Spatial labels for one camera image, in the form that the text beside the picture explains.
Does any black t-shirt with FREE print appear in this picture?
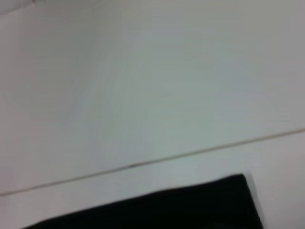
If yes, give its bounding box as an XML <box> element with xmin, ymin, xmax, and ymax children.
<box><xmin>21</xmin><ymin>173</ymin><xmax>264</xmax><ymax>229</ymax></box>

